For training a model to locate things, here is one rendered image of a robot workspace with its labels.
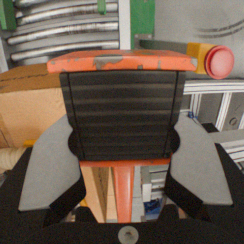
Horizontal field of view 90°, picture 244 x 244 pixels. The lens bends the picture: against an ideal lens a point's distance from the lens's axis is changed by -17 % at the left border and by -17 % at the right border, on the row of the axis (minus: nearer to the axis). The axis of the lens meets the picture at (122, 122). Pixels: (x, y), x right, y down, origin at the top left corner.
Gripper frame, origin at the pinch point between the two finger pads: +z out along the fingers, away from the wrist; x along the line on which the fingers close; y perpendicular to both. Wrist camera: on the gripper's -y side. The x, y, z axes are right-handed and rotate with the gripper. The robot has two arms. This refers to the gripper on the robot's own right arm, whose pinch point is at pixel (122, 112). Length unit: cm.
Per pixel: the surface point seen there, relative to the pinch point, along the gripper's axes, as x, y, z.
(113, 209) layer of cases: -11, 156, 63
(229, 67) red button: 22.0, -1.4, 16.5
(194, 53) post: 16.7, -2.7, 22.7
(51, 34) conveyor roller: -34, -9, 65
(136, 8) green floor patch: 13, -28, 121
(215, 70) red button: 18.8, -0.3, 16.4
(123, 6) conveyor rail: 2, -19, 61
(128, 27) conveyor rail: 4, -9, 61
